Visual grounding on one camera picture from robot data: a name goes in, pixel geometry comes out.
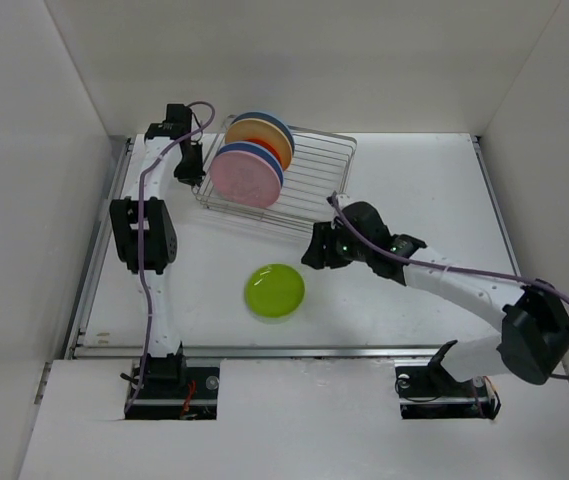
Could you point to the blue plate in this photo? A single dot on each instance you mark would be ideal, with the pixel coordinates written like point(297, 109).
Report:
point(258, 150)
point(268, 117)

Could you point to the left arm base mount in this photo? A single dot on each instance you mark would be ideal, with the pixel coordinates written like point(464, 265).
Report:
point(173, 389)

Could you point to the small orange plate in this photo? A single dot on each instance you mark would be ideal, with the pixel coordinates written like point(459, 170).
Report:
point(268, 147)

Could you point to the metal rail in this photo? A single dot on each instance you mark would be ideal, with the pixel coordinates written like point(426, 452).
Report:
point(259, 352)

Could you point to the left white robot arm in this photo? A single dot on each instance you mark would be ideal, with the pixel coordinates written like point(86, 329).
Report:
point(145, 237)

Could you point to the wire dish rack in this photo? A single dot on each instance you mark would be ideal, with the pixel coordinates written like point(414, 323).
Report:
point(320, 166)

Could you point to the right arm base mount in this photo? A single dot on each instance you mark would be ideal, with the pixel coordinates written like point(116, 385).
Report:
point(432, 394)

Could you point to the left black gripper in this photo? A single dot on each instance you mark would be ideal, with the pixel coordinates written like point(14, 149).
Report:
point(193, 176)

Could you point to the lime green plate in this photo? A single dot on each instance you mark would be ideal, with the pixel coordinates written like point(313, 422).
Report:
point(274, 291)

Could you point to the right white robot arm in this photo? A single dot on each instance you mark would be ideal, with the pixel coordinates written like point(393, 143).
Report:
point(531, 326)

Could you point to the pink plate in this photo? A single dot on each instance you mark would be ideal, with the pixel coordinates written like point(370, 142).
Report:
point(245, 178)

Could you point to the tan orange plate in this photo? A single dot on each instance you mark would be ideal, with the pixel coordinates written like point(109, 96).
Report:
point(245, 129)

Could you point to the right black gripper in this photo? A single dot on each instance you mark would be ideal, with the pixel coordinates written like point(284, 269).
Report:
point(323, 234)

